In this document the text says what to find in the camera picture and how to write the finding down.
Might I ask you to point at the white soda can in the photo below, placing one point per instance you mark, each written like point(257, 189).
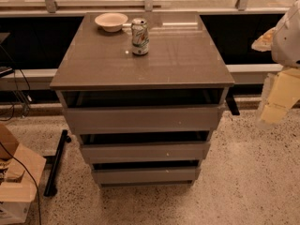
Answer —
point(140, 39)

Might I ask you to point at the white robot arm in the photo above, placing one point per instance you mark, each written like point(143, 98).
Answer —
point(283, 40)

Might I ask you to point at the white bowl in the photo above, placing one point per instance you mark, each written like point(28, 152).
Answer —
point(111, 22)

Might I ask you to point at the black metal stand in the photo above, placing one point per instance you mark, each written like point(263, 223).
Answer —
point(54, 161)

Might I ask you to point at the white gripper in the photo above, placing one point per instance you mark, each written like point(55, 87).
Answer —
point(288, 42)

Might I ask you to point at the grey drawer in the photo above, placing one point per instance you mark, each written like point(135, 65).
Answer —
point(105, 121)
point(116, 177)
point(144, 152)

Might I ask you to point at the grey middle drawer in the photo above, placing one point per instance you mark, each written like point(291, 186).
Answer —
point(144, 152)

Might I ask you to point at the cardboard box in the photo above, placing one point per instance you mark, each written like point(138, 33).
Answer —
point(21, 170)

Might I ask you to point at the grey drawer cabinet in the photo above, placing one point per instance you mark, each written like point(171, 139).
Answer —
point(183, 69)

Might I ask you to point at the grey bottom drawer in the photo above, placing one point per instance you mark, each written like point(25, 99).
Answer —
point(116, 177)

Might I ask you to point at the grey top drawer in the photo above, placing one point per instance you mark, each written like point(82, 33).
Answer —
point(105, 121)

